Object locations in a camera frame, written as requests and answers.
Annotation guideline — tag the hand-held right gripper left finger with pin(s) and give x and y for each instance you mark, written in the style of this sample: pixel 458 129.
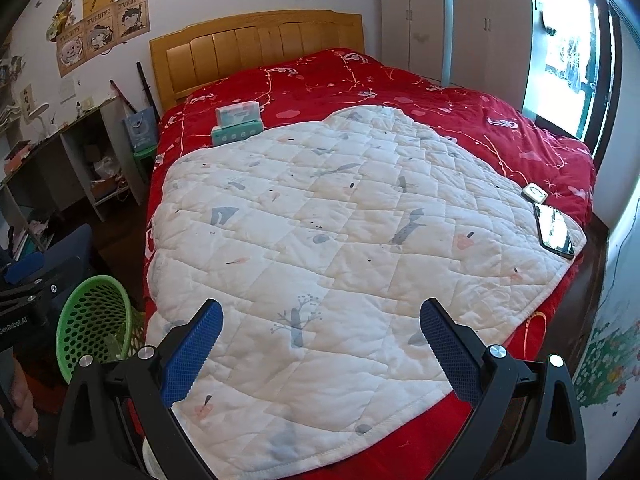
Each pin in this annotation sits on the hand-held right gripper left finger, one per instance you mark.
pixel 192 355

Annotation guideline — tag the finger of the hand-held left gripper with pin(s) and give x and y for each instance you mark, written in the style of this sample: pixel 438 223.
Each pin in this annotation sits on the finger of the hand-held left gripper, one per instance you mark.
pixel 25 267

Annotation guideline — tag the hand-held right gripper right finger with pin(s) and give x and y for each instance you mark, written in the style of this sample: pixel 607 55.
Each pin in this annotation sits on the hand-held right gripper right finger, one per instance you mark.
pixel 450 355

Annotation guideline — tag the green plastic basket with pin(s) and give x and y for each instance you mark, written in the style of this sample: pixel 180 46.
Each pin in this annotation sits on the green plastic basket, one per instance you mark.
pixel 85 310

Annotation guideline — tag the person's left hand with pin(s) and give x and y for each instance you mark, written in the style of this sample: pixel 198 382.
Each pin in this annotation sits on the person's left hand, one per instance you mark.
pixel 25 400

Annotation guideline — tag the dark blue chair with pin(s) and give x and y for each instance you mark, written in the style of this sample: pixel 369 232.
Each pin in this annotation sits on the dark blue chair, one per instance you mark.
pixel 75 245

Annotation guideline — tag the clear plastic bag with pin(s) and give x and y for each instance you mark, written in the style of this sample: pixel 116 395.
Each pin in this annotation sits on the clear plastic bag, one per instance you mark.
pixel 106 167

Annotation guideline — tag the white desk with shelves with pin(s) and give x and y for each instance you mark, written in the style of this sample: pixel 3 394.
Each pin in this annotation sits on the white desk with shelves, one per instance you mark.
pixel 70 130

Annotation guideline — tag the white desk lamp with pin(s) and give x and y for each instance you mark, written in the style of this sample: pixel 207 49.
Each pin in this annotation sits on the white desk lamp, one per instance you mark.
pixel 36 115

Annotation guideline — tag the green plastic stool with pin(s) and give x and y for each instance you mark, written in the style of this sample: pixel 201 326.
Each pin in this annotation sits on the green plastic stool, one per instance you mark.
pixel 145 160

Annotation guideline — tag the black smartphone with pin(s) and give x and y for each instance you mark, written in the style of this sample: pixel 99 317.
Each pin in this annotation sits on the black smartphone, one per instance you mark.
pixel 554 230

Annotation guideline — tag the white quilted mat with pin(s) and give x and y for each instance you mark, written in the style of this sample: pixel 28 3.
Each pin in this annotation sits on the white quilted mat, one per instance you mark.
pixel 325 240

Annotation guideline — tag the light blue gift bag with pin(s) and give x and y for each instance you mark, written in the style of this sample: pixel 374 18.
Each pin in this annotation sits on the light blue gift bag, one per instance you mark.
pixel 141 130

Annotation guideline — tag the small white square device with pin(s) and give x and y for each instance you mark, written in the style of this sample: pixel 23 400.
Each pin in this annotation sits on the small white square device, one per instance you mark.
pixel 534 193

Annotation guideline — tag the red long stick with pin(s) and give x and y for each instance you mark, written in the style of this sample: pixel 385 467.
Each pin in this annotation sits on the red long stick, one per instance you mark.
pixel 122 96

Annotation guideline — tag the dark long stick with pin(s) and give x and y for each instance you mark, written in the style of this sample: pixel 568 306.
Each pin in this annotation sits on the dark long stick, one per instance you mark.
pixel 147 87

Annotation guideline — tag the teal dotted tissue pack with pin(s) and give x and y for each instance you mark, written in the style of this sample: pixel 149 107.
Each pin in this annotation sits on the teal dotted tissue pack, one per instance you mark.
pixel 237 134

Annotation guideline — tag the white teal tissue pack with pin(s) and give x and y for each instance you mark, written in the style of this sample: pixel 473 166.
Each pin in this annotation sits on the white teal tissue pack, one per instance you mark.
pixel 239 114

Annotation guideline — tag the red printed bedspread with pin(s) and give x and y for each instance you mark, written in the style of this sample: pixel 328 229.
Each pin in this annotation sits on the red printed bedspread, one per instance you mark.
pixel 400 95

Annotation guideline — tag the wooden bed headboard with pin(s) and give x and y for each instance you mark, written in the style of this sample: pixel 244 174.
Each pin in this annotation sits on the wooden bed headboard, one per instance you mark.
pixel 250 40

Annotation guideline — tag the white wardrobe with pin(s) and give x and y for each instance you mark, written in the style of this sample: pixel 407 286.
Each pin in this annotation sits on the white wardrobe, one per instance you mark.
pixel 415 15
pixel 490 20

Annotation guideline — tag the green flower wall sticker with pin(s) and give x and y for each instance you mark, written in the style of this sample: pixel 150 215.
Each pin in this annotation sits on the green flower wall sticker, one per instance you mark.
pixel 602 355

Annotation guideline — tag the brown cartoon wall poster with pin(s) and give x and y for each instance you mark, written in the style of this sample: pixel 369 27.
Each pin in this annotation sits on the brown cartoon wall poster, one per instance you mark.
pixel 72 55
pixel 102 35
pixel 134 16

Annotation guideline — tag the dark wooden door frame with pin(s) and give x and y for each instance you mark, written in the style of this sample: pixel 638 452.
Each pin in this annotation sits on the dark wooden door frame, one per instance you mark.
pixel 607 85

